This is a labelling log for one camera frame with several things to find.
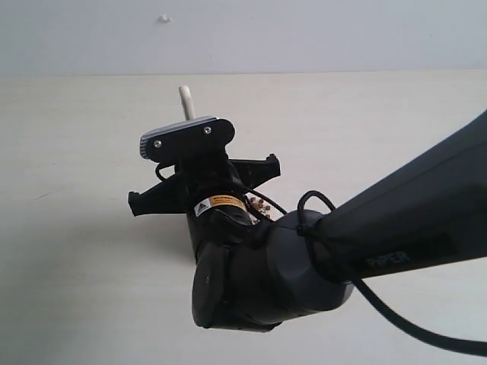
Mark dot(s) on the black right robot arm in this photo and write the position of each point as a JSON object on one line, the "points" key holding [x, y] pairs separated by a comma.
{"points": [[254, 276]]}

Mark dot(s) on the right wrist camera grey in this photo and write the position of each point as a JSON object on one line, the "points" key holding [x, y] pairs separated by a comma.
{"points": [[187, 139]]}

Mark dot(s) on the white wooden paint brush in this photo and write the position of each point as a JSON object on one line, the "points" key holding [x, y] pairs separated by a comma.
{"points": [[187, 102]]}

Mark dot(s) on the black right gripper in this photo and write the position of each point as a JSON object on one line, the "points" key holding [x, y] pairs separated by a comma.
{"points": [[201, 178]]}

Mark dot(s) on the brown beans and white grains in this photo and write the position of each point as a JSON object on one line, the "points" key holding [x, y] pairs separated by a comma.
{"points": [[258, 209]]}

